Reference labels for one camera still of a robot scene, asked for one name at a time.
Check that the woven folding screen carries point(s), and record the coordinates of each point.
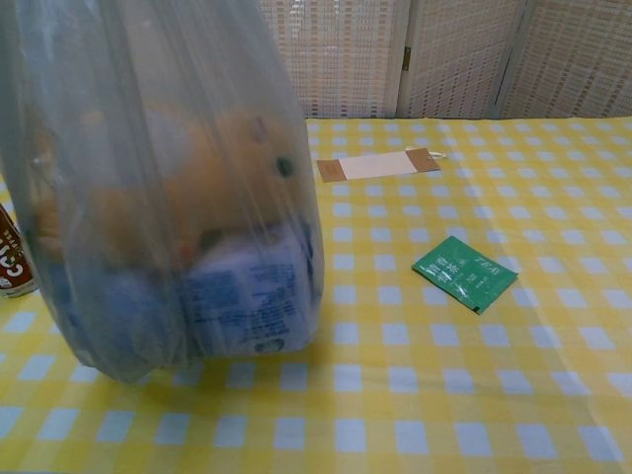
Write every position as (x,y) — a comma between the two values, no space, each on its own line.
(345,49)

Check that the blue white carton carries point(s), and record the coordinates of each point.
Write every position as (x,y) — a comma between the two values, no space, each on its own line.
(232,296)

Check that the orange plush toy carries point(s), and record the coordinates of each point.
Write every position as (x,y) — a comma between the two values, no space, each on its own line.
(212,187)

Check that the grey translucent plastic bag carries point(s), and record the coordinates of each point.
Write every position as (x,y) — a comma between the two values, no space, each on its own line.
(148,74)

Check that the brass screen hinge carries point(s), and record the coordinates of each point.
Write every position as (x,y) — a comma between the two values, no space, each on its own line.
(407,58)

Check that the yellow white checked tablecloth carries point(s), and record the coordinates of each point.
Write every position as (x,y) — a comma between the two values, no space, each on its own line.
(444,375)

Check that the brown coffee drink bottle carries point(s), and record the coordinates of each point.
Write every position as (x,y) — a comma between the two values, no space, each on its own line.
(15,266)

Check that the green tea sachet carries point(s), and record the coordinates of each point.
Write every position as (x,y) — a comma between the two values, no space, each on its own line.
(464,274)

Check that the cream paper card brown ends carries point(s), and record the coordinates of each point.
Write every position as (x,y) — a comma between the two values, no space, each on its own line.
(375,166)

